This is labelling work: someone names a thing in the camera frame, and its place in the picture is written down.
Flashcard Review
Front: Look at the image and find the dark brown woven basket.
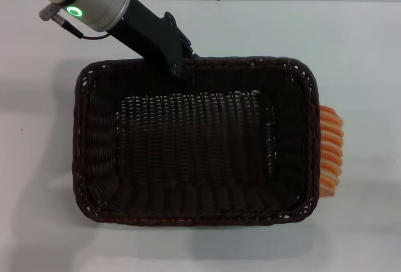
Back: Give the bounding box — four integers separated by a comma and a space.
72, 55, 322, 228

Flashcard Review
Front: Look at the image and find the orange white striped bread roll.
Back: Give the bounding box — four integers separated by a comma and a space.
318, 105, 345, 198

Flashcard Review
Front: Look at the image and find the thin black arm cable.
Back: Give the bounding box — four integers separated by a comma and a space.
38, 4, 111, 40

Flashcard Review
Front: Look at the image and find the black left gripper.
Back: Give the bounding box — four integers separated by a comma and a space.
107, 0, 202, 85

